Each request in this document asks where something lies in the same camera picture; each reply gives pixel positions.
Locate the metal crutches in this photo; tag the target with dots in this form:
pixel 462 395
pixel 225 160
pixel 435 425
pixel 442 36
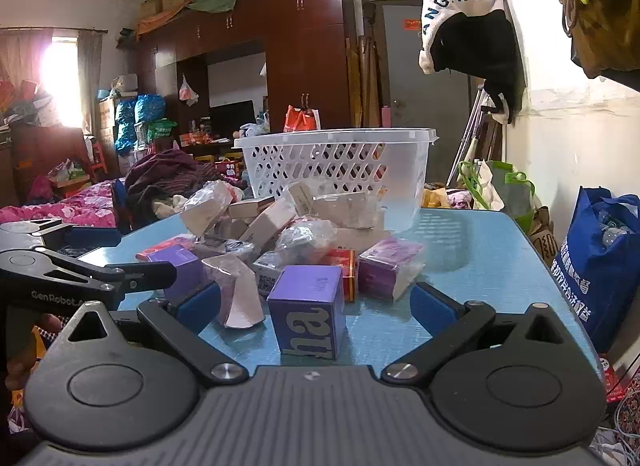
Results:
pixel 469 136

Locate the dark purple clothes pile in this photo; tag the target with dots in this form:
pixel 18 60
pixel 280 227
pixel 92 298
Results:
pixel 159 176

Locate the blue shopping bag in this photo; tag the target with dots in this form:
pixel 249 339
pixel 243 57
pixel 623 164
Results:
pixel 597 266

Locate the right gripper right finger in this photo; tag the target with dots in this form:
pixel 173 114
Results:
pixel 512 383

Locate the red cigarette box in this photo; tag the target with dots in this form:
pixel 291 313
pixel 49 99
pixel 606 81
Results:
pixel 346 259

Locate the purple cube box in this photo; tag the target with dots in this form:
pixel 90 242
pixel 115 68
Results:
pixel 306 307

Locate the white plastic basket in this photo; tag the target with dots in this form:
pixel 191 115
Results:
pixel 389 163

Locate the purple white tissue pack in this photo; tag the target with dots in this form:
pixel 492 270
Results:
pixel 388 268

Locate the dark wooden wardrobe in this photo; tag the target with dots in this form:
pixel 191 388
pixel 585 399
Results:
pixel 307 44

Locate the wrapped pink white packet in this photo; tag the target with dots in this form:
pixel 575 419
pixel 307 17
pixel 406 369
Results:
pixel 240 304

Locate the orange white plastic bag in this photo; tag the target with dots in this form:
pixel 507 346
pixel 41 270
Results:
pixel 301 120

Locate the grey door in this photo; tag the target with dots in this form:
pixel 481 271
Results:
pixel 440 101

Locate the white black hanging jacket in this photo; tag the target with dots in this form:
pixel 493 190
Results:
pixel 477 38

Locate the green white tote bag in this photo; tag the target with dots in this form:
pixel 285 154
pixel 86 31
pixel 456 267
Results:
pixel 500 187

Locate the brown hanging bag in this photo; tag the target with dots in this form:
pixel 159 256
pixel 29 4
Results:
pixel 605 38

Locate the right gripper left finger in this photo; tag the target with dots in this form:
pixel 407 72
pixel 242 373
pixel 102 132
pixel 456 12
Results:
pixel 115 381

